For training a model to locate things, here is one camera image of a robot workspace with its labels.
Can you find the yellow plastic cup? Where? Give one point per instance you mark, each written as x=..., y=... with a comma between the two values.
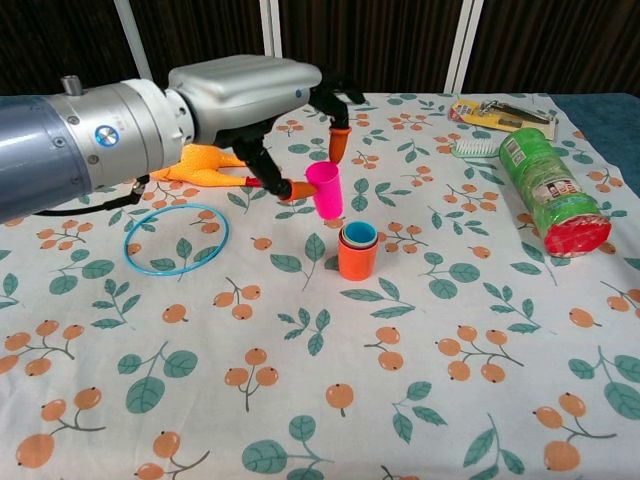
x=346, y=241

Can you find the pink plastic cup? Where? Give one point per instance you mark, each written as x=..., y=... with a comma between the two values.
x=327, y=200

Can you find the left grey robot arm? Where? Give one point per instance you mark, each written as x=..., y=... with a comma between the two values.
x=75, y=145

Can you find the orange plastic cup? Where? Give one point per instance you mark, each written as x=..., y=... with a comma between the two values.
x=357, y=265

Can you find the white partition post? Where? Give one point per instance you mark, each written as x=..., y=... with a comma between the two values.
x=272, y=30
x=130, y=35
x=462, y=45

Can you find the yellow rubber chicken toy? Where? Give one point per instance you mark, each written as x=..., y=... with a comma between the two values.
x=200, y=172

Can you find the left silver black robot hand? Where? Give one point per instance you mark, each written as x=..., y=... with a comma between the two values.
x=240, y=95

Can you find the light blue plastic cup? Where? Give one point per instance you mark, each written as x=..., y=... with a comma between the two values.
x=360, y=234

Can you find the razor on yellow card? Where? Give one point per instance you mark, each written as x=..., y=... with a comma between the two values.
x=470, y=111

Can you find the green bottle red cap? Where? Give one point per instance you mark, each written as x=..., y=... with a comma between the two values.
x=545, y=185

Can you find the floral print tablecloth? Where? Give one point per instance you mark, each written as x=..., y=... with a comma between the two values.
x=320, y=400

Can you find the white bristle green brush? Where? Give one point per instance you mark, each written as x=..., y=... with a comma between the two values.
x=475, y=147

